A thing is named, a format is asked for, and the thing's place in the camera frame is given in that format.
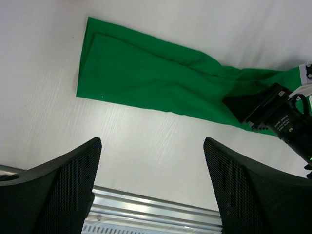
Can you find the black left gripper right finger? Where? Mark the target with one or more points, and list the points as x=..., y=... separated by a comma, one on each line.
x=254, y=198

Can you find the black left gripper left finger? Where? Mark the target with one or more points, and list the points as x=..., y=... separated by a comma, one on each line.
x=52, y=198

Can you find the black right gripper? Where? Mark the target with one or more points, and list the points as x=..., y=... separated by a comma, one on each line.
x=273, y=108

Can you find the green t shirt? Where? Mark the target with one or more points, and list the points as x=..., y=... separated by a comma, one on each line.
x=127, y=67

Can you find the white slotted cable duct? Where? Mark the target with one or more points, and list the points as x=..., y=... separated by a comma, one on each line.
x=119, y=229

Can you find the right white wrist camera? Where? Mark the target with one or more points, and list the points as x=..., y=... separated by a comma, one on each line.
x=305, y=71

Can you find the aluminium front rail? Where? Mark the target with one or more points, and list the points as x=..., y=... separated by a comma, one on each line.
x=127, y=209

